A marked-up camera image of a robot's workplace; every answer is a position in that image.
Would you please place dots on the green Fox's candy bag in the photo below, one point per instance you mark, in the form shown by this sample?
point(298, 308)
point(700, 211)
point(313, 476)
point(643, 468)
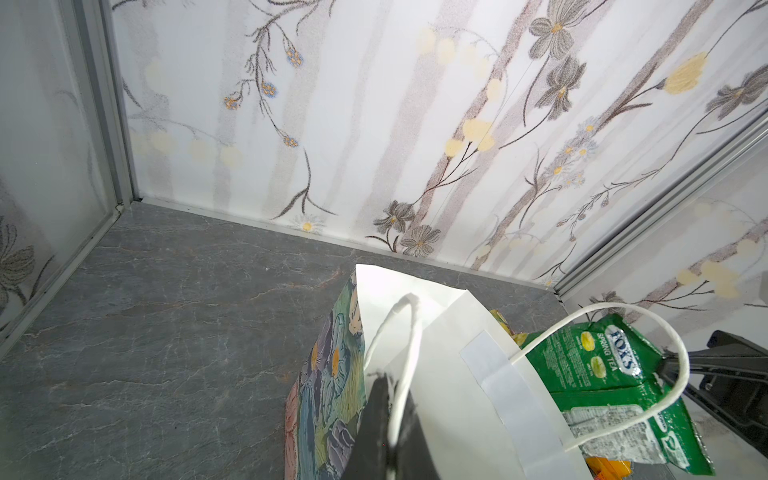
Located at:
point(602, 373)

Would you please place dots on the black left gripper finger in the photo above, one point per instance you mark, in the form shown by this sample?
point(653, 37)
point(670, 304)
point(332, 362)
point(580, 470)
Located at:
point(373, 458)

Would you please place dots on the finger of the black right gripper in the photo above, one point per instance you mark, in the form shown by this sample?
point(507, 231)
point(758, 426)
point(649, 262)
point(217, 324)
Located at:
point(734, 385)

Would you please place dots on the yellow-green Fox's candy bag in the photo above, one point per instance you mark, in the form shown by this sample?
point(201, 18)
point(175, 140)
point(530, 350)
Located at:
point(501, 321)

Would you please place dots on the floral white paper bag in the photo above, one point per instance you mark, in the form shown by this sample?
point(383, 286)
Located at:
point(483, 408)

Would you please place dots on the orange corn chips bag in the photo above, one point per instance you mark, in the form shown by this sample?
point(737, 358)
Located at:
point(603, 469)

